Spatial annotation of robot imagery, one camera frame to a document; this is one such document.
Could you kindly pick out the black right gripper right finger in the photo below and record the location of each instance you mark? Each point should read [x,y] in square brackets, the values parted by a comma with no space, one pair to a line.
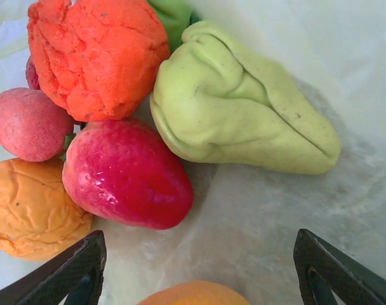
[332,273]

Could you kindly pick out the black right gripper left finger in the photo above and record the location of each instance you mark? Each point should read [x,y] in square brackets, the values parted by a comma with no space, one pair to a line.
[69,273]

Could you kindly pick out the pale orange toy fruit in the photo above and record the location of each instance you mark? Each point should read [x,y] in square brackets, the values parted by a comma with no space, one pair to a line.
[31,209]

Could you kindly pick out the glossy red toy fruit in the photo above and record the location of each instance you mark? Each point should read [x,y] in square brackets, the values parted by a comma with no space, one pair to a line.
[129,178]

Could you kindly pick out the smooth orange toy fruit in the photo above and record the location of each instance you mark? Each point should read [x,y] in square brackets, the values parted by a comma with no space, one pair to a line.
[193,295]

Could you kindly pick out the pink toy strawberry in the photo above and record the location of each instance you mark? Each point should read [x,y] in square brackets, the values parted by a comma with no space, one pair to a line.
[28,124]

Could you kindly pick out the yellow-green toy fruit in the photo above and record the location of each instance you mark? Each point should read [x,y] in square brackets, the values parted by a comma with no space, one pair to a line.
[237,111]

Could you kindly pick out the small dark red toy fruit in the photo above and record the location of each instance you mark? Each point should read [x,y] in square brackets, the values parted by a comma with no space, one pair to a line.
[32,76]

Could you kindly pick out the orange-red toy fruit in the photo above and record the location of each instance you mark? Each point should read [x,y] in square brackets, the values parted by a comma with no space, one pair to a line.
[94,57]

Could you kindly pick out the bright green toy fruit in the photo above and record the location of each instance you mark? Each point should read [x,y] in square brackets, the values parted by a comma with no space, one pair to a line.
[177,22]

